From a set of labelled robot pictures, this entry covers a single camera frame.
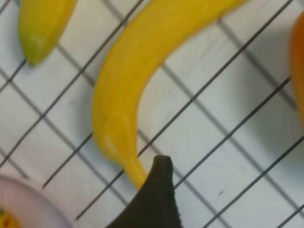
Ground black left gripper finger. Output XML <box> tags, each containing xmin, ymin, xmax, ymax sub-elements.
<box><xmin>104</xmin><ymin>155</ymin><xmax>183</xmax><ymax>228</ymax></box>

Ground yellow banana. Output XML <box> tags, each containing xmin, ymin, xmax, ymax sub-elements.
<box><xmin>18</xmin><ymin>0</ymin><xmax>78</xmax><ymax>67</ymax></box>
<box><xmin>91</xmin><ymin>0</ymin><xmax>250</xmax><ymax>190</ymax></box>

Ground yellow mango with orange end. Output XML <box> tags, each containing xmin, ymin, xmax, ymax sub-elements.
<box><xmin>288</xmin><ymin>10</ymin><xmax>304</xmax><ymax>130</ymax></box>

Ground pink round plate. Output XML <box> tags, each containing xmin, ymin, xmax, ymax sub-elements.
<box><xmin>0</xmin><ymin>174</ymin><xmax>74</xmax><ymax>228</ymax></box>

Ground white black-grid tablecloth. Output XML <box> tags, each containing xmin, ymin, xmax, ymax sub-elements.
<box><xmin>0</xmin><ymin>0</ymin><xmax>304</xmax><ymax>228</ymax></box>

